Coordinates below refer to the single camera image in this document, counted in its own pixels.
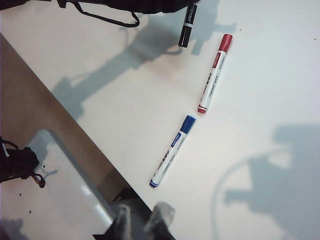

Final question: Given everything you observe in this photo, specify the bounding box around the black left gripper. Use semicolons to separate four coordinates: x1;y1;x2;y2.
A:
104;0;192;15

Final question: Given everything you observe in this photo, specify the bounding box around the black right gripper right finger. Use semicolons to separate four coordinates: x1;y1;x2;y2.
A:
139;202;176;240

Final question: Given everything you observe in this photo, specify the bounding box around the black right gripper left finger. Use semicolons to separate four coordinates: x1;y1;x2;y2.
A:
93;203;141;240

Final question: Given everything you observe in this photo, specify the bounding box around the black whiteboard marker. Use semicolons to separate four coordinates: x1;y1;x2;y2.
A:
178;4;198;48

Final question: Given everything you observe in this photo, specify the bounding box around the blue whiteboard marker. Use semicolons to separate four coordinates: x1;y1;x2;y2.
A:
149;114;197;188

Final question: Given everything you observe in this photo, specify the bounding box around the red whiteboard marker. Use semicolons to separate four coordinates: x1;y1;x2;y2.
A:
196;33;234;115

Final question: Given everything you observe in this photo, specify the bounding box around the white robot base platform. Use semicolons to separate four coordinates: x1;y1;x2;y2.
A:
0;128;118;240

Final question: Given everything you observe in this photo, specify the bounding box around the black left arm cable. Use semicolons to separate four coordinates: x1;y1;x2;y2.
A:
74;0;141;28

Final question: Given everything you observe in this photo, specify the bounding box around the red wire loop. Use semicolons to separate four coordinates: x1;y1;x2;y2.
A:
31;173;47;188

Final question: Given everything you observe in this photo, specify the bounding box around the black mount with straps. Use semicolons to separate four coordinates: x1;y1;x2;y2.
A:
0;136;41;186

